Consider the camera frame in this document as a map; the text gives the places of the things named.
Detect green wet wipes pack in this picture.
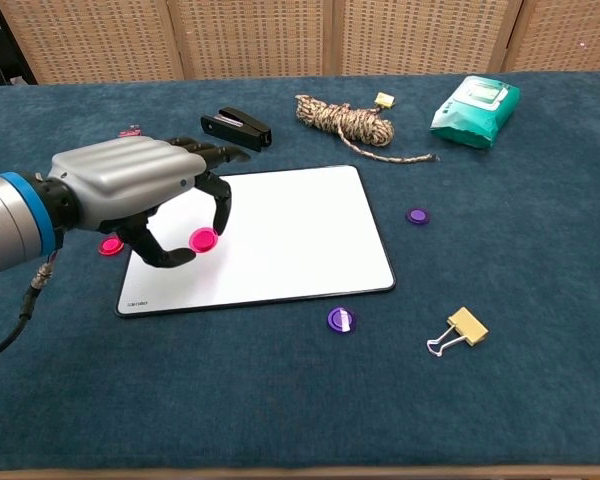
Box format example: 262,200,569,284
428,74,522,150

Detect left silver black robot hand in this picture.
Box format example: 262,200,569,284
35,135,252,269

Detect wicker folding screen panel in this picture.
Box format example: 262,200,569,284
332,0,525,77
167,0,335,81
502,0,600,74
0,0,185,85

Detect beige braided rope bundle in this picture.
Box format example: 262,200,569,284
294,93,442,165

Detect white magnetic board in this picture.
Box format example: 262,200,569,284
113,164,398,318

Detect pink round magnet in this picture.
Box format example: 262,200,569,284
97,235,126,257
188,227,220,254

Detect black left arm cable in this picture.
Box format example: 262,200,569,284
0,249,61,366

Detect large gold binder clip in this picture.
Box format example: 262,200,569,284
426,306,490,359

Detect black stapler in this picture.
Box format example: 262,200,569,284
200,106,273,153

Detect dark teal table cloth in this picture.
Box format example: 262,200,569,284
0,69,600,474

